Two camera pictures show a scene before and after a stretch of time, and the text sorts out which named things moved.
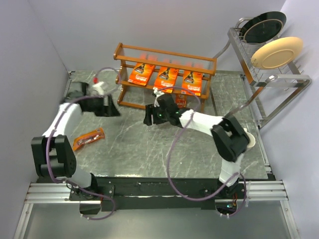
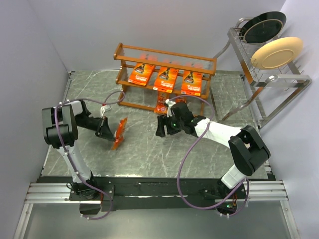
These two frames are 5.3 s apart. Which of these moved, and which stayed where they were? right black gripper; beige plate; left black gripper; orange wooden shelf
Moved: left black gripper; right black gripper
Stayed: orange wooden shelf; beige plate
